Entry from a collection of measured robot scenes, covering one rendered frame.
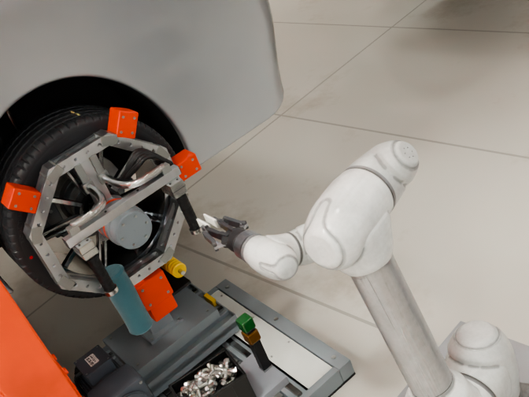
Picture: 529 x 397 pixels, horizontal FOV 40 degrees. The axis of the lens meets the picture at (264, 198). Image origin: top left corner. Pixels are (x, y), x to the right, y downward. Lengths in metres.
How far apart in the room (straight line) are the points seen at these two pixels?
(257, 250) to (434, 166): 1.85
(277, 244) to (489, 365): 0.62
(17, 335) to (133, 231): 0.52
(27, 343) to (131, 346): 0.92
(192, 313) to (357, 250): 1.62
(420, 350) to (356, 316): 1.37
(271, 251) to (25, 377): 0.76
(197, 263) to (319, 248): 2.22
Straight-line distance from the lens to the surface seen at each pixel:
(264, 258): 1.98
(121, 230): 2.36
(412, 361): 1.65
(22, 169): 2.43
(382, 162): 1.52
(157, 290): 2.67
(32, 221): 2.40
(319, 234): 1.41
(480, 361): 1.85
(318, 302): 3.11
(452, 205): 3.42
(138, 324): 2.54
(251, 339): 2.17
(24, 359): 2.13
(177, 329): 2.93
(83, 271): 2.66
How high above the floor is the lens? 2.02
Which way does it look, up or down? 32 degrees down
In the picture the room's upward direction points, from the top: 21 degrees counter-clockwise
